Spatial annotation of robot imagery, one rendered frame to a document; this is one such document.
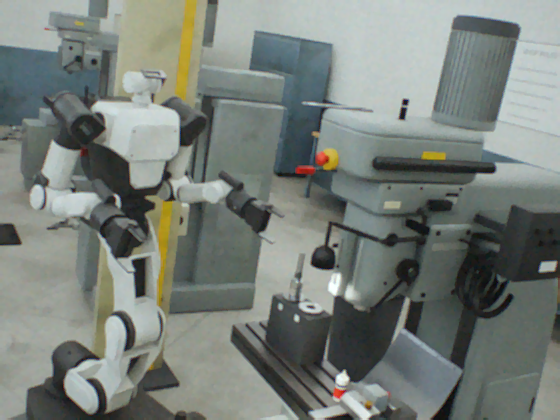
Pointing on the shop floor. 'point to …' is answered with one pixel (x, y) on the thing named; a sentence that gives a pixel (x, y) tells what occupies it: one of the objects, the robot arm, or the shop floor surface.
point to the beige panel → (166, 43)
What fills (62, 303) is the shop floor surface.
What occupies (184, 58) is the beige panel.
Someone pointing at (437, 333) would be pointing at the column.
